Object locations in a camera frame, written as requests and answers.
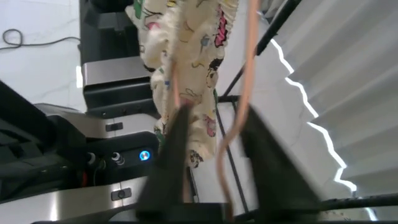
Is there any cream printed garment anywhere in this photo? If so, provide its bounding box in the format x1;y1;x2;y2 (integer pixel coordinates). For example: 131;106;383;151
124;0;240;169

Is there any pink clothes hanger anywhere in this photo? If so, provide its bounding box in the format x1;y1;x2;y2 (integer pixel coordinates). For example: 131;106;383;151
169;0;262;220

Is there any white curtain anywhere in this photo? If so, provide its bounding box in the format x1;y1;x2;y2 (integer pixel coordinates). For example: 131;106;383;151
257;0;398;200

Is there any black cable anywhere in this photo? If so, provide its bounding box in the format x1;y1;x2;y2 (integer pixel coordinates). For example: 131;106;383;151
1;28;81;50

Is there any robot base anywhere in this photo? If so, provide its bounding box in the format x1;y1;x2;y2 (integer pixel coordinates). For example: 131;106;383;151
0;0;162;224

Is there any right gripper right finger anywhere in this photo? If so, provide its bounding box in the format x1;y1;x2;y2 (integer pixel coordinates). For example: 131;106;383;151
241;105;321;220

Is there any black clothes rack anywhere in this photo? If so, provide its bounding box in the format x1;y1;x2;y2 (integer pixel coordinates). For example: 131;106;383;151
213;0;398;218

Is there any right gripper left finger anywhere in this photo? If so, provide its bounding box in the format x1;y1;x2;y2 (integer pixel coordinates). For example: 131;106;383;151
136;104;193;218

